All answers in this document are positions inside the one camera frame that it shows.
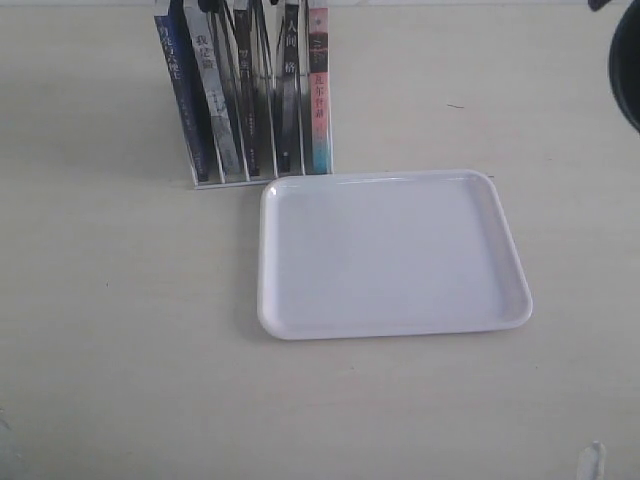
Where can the blue book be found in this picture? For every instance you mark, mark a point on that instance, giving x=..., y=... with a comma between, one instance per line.
x=181, y=64

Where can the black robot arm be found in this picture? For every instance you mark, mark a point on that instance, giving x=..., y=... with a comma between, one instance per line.
x=623, y=64

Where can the pink teal book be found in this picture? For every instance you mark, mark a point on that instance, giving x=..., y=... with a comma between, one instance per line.
x=318, y=54

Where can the black grey book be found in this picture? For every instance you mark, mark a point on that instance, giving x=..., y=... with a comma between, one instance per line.
x=288, y=67

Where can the grey white book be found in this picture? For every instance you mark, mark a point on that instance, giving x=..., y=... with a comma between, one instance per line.
x=203, y=45

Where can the thin black book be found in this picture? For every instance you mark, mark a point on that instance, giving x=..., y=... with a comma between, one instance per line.
x=242, y=15

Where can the white plastic tray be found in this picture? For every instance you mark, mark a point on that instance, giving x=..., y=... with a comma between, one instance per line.
x=387, y=254

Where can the translucent object at bottom edge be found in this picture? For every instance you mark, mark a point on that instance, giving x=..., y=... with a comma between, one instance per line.
x=591, y=462

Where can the white wire book rack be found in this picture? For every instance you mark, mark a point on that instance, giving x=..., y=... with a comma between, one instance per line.
x=265, y=33

